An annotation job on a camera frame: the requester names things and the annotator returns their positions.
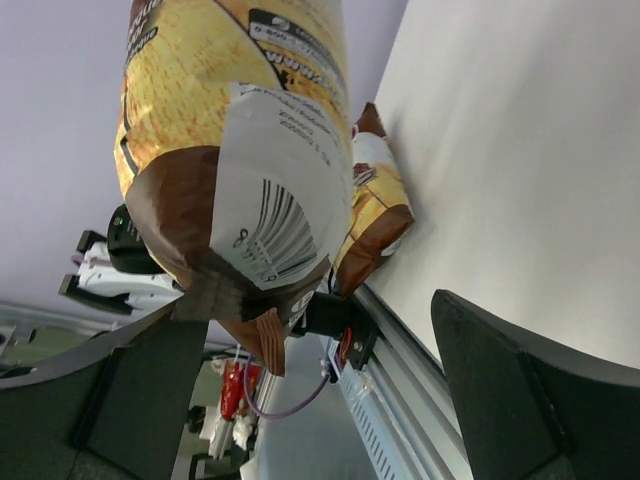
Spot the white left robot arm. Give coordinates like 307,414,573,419
59,204,183,316

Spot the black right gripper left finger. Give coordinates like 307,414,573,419
1,306,207,479

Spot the brown chuba bag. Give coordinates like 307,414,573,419
333,102,415,296
114,0,353,376

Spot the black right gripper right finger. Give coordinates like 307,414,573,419
431,290,639,479

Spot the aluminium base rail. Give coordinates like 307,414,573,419
254,284,481,480

